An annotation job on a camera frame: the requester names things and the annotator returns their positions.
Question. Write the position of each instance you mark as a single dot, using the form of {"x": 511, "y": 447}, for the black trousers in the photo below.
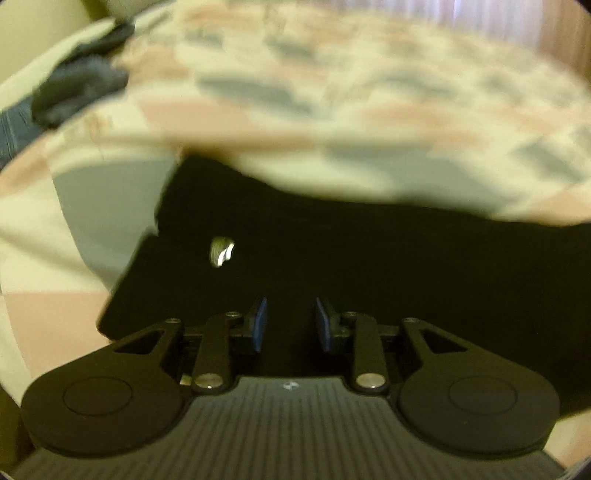
{"x": 224, "y": 240}

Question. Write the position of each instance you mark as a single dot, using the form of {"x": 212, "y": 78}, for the pink curtain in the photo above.
{"x": 558, "y": 29}

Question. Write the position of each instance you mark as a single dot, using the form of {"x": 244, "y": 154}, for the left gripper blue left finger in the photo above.
{"x": 256, "y": 322}

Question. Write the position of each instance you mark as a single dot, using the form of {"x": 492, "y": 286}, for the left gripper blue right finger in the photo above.
{"x": 328, "y": 322}

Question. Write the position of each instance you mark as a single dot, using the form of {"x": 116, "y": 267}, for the blue jeans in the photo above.
{"x": 82, "y": 77}

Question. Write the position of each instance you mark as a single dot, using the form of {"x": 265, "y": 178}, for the checkered bed quilt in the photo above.
{"x": 334, "y": 102}

